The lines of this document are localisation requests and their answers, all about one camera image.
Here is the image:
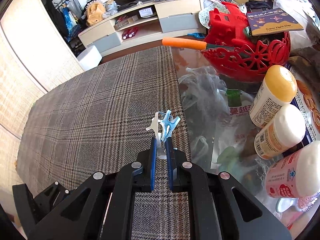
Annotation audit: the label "yellow cap white bottle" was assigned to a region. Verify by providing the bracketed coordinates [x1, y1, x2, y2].
[249, 65, 297, 128]

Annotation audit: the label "white stool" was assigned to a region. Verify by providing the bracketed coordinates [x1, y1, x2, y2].
[77, 46, 103, 72]

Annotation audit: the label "blue cookie tin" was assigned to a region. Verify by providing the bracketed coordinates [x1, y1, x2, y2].
[286, 63, 319, 146]

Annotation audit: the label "bamboo folding screen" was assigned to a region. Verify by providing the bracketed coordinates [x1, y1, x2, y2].
[1, 0, 83, 199]

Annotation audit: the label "orange handled tool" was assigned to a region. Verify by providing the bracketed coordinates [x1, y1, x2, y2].
[162, 37, 207, 50]

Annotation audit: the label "grey plaid tablecloth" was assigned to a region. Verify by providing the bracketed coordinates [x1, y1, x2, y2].
[15, 45, 193, 240]

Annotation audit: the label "white cap cream bottle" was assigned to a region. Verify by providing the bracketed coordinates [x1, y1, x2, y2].
[254, 104, 306, 159]

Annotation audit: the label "pink hairbrush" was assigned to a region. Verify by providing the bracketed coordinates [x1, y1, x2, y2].
[276, 192, 319, 213]

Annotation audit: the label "black coat rack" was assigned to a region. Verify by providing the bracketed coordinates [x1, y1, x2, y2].
[41, 0, 84, 43]

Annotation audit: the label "blue white plastic clips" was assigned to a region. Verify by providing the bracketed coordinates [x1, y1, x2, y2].
[146, 110, 181, 160]

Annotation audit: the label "pink label white bottle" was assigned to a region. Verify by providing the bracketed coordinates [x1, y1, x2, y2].
[265, 141, 319, 198]

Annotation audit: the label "purple clay book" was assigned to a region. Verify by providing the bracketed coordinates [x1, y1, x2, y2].
[246, 8, 303, 36]

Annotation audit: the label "beige TV cabinet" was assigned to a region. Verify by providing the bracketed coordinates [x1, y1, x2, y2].
[78, 0, 206, 56]

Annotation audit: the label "red plastic basket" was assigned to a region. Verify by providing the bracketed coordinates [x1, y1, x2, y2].
[200, 2, 291, 82]

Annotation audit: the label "yellow plush toy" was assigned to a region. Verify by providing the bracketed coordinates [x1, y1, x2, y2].
[86, 2, 106, 27]

